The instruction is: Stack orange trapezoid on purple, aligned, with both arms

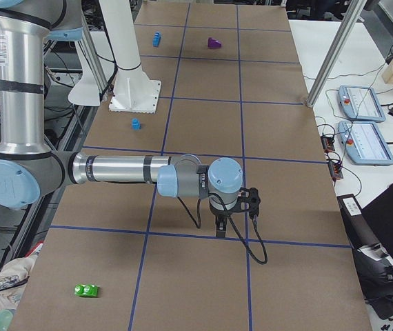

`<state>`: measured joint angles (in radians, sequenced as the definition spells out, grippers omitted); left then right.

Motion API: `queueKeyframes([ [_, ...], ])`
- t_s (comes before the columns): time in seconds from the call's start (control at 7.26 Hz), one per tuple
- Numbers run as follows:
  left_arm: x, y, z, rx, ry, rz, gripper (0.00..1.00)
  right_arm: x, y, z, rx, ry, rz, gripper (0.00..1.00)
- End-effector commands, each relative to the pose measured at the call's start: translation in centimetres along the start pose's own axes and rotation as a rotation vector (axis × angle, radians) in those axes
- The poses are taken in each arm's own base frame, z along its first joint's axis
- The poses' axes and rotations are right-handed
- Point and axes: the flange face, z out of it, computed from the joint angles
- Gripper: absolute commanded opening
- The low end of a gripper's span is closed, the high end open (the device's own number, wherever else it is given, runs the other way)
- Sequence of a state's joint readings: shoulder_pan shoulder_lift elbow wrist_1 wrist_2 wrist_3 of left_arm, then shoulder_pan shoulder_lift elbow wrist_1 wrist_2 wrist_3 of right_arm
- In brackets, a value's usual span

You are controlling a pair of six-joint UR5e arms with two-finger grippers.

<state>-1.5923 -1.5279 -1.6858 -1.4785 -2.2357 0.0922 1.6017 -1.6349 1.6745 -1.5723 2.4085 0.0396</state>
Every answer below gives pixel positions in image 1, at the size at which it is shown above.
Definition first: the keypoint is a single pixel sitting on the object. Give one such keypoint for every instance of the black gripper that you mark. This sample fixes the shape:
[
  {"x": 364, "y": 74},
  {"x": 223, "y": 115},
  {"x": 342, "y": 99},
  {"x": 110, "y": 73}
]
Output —
[{"x": 218, "y": 214}]

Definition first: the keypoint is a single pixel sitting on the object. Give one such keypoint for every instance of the purple trapezoid block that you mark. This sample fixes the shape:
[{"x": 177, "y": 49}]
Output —
[{"x": 214, "y": 43}]

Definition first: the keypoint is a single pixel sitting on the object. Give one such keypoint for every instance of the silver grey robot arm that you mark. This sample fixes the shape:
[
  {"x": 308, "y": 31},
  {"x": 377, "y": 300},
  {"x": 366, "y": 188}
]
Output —
[{"x": 30, "y": 169}]

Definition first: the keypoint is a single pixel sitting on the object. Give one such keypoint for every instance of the small blue block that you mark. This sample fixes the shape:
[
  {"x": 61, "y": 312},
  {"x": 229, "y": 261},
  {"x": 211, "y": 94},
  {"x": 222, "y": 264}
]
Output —
[{"x": 136, "y": 124}]

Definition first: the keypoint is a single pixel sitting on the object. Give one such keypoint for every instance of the green double stud block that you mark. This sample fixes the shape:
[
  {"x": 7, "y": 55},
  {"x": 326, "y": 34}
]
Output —
[{"x": 86, "y": 290}]

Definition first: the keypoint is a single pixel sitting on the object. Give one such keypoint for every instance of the lower teach pendant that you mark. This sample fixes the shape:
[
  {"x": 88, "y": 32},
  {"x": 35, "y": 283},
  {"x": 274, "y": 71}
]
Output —
[{"x": 363, "y": 142}]

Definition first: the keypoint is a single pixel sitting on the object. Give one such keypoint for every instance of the teach pendant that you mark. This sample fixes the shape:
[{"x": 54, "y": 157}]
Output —
[
  {"x": 360, "y": 103},
  {"x": 363, "y": 142}
]

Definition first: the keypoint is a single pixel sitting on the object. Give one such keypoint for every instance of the black laptop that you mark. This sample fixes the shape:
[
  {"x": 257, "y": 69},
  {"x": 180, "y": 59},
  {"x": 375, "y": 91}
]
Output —
[{"x": 372, "y": 226}]

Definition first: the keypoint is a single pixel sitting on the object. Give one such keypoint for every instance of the upper teach pendant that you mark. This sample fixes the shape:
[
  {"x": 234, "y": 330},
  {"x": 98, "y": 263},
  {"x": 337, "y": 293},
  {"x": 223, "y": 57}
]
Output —
[{"x": 360, "y": 103}]

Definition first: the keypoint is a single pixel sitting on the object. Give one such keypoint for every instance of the blue triple stud block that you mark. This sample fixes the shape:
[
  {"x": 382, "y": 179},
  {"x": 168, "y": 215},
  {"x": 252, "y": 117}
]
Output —
[{"x": 156, "y": 39}]

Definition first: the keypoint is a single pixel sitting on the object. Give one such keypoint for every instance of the patterned cloth bag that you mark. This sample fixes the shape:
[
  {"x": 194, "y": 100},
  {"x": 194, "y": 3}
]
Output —
[{"x": 13, "y": 278}]

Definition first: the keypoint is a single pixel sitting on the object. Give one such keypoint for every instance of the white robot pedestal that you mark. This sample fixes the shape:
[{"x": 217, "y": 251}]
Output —
[{"x": 133, "y": 91}]

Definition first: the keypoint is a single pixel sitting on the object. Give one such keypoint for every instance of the aluminium frame post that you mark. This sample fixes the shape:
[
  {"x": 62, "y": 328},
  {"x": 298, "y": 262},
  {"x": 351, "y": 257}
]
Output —
[{"x": 341, "y": 36}]

